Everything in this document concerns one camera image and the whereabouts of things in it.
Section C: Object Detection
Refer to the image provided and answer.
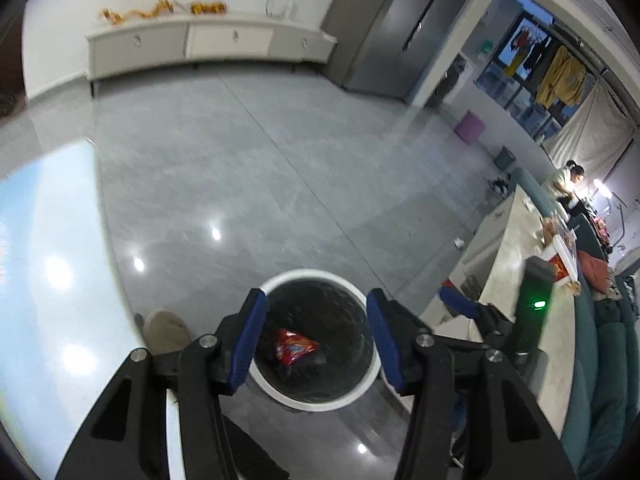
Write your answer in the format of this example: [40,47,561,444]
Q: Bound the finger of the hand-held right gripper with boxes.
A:
[439,285,516,352]

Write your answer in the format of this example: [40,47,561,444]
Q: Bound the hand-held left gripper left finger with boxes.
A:
[55,287,271,480]

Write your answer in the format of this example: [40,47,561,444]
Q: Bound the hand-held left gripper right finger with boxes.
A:
[365,287,576,480]

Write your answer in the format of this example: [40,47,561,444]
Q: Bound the round white-rimmed trash bin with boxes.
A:
[248,269,383,413]

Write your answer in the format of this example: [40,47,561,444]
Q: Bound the red snack packet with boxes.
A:
[272,327,321,368]

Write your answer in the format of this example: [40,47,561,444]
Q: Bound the white red food box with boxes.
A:
[542,235,581,291]

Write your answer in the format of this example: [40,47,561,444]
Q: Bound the beige marble table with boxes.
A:
[420,182,581,441]

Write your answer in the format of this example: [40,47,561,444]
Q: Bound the pink cushion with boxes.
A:
[577,252,613,293]

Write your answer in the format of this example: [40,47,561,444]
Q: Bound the beige slipper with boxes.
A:
[142,310,193,356]

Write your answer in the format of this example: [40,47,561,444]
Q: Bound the teal sofa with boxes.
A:
[507,167,640,480]

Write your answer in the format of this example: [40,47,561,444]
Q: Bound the white hanging sheet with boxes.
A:
[542,82,638,193]

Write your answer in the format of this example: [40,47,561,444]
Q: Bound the balcony window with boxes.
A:
[477,0,601,141]

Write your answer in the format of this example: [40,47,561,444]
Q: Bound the hanging red yellow garment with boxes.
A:
[505,25,533,78]

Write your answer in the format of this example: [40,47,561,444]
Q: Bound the grey refrigerator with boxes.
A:
[322,0,478,103]

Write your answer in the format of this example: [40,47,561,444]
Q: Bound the white TV cabinet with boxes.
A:
[84,12,335,83]

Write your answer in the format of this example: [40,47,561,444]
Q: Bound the yellow dragon decoration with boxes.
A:
[97,0,231,26]

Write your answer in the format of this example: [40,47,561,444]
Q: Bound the ring lamp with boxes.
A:
[587,180,613,206]

